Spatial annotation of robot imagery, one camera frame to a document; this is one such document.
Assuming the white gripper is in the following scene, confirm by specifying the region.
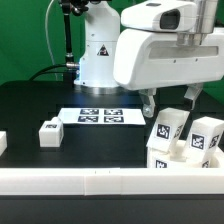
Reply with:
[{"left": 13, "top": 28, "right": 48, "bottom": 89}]
[{"left": 113, "top": 28, "right": 224, "bottom": 118}]

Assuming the white round stool seat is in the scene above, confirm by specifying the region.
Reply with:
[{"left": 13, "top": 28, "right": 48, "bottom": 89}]
[{"left": 147, "top": 140, "right": 224, "bottom": 169}]

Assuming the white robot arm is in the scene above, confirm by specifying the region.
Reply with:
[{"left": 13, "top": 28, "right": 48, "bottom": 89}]
[{"left": 77, "top": 0, "right": 224, "bottom": 117}]

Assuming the white marker tag sheet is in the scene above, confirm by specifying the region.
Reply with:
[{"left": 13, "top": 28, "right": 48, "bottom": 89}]
[{"left": 58, "top": 108, "right": 145, "bottom": 125}]

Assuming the white U-shaped obstacle fence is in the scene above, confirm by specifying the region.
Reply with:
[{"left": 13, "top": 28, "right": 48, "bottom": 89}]
[{"left": 0, "top": 130, "right": 224, "bottom": 196}]

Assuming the black cable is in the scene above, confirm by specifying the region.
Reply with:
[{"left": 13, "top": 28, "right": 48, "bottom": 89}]
[{"left": 28, "top": 63, "right": 80, "bottom": 82}]

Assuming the white cable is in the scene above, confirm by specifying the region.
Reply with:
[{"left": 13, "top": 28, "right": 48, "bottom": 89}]
[{"left": 44, "top": 0, "right": 59, "bottom": 81}]

